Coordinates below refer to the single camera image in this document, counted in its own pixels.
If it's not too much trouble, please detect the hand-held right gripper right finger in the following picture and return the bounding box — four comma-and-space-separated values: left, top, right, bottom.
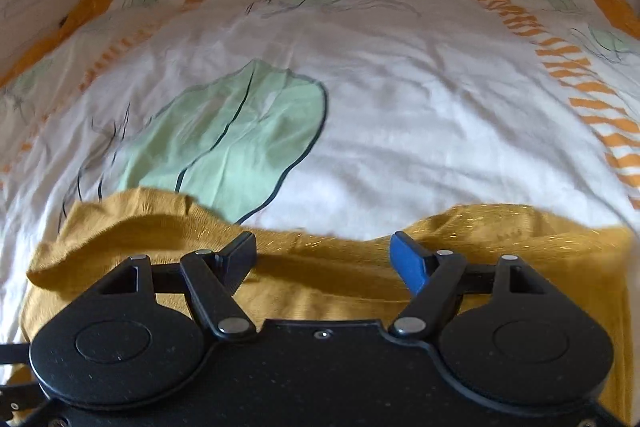
389, 231, 551, 339

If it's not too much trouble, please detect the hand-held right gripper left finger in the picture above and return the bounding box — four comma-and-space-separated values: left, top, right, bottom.
92, 231, 258, 339

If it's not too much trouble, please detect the mustard yellow knit sweater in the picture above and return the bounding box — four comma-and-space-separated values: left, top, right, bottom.
20, 188, 637, 427

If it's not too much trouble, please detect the white leaf-print duvet cover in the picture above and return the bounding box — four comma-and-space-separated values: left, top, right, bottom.
0, 0, 640, 408

